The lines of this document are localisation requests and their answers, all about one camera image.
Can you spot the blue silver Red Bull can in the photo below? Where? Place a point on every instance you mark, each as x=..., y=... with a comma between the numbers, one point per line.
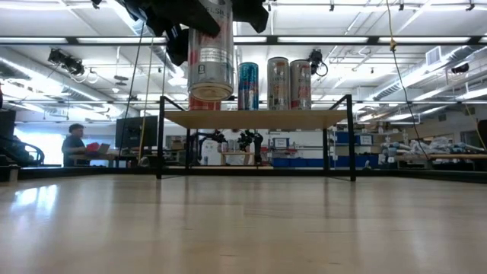
x=248, y=87

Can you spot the laptop computer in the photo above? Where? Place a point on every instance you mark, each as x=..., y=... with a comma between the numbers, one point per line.
x=104, y=148

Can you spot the dark chair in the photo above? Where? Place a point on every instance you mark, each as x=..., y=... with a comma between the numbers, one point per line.
x=36, y=152

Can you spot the row of blue bins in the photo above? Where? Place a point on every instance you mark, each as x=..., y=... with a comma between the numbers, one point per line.
x=296, y=163

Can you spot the white framed sign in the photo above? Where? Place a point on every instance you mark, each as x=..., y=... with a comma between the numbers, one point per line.
x=281, y=142
x=365, y=140

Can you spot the red flat item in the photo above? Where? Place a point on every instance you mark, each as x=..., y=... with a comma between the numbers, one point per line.
x=92, y=147

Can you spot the black monitor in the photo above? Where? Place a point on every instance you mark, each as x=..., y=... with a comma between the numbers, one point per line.
x=137, y=131

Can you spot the wooden workbench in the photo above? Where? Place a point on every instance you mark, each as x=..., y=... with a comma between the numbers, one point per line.
x=437, y=156

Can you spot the dark shelving unit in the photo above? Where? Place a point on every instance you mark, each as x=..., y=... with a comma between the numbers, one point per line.
x=7, y=129

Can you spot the pile of white bags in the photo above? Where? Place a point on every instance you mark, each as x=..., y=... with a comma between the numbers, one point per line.
x=430, y=146

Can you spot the Celsius can colourful print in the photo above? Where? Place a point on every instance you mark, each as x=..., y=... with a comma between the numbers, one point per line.
x=277, y=87

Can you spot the white Celsius Peach Vibe can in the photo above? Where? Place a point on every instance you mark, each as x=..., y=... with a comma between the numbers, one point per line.
x=300, y=87
x=211, y=68

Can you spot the wooden shelf black metal frame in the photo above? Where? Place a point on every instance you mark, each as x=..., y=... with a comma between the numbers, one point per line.
x=258, y=120

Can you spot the person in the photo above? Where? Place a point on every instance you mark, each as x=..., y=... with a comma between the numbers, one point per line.
x=72, y=146

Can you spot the black camera on mount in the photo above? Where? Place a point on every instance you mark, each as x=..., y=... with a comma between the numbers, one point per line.
x=66, y=62
x=316, y=58

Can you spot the black security camera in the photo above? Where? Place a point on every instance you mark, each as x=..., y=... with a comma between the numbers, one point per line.
x=460, y=68

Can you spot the background black robot arm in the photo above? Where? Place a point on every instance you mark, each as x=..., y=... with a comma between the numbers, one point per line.
x=249, y=139
x=215, y=136

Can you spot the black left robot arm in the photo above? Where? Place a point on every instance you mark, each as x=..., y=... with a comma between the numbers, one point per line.
x=141, y=9

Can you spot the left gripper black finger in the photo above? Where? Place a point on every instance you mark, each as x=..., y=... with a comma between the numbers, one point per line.
x=249, y=11
x=190, y=13

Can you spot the black aluminium table frame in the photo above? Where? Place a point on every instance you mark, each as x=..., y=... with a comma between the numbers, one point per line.
x=76, y=172

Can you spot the wooden desk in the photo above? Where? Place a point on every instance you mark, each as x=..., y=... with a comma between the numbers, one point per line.
x=99, y=156

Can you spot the black rig crossbar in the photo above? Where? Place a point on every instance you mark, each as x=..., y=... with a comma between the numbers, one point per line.
x=323, y=39

